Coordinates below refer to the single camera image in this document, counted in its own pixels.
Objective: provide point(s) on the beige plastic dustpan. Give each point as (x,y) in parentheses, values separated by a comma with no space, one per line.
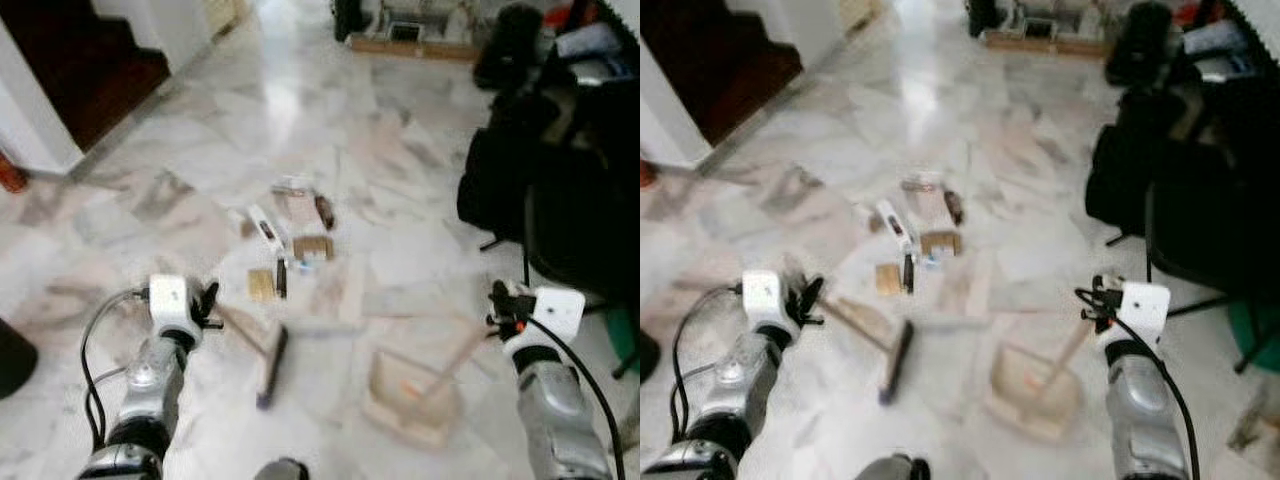
(1035,395)
(415,400)

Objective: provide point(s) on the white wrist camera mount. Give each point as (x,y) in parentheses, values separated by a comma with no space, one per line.
(1142,310)
(765,295)
(558,312)
(168,300)

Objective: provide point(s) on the black office chair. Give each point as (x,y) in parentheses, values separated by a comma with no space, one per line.
(570,190)
(1200,190)

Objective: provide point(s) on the brown tube box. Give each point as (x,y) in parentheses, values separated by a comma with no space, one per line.
(955,207)
(324,212)

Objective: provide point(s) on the beige broom with purple bristles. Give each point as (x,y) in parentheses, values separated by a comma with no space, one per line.
(270,370)
(898,365)

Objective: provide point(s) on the green object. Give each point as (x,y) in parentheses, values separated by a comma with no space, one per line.
(1256,340)
(626,338)

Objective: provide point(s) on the black bag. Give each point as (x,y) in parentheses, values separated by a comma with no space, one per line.
(510,45)
(1140,42)

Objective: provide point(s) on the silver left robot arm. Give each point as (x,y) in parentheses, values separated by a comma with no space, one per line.
(150,385)
(745,385)

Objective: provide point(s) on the robot left leg and foot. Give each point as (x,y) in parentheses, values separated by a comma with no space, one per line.
(280,470)
(895,468)

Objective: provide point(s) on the long white product box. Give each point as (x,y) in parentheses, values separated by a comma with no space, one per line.
(266,228)
(895,225)

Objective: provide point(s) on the flattened cardboard box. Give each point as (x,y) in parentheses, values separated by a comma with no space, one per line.
(940,243)
(312,247)

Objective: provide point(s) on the gold box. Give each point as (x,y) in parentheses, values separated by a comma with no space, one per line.
(888,280)
(262,285)

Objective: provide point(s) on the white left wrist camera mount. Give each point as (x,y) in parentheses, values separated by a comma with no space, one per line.
(168,300)
(765,295)

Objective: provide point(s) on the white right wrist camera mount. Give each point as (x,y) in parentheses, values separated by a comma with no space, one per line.
(1142,310)
(558,312)

